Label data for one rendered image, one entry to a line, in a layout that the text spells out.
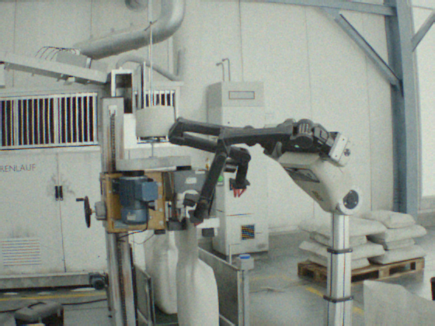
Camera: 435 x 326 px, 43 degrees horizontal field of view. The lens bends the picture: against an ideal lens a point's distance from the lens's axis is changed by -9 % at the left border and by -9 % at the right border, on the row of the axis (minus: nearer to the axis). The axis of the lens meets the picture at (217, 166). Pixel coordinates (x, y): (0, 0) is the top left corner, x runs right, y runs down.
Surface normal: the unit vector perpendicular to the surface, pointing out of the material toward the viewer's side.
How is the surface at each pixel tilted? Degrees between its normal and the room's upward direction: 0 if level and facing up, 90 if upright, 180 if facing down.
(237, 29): 90
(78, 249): 88
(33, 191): 90
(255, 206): 90
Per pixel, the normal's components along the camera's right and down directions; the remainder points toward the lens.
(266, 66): 0.34, 0.04
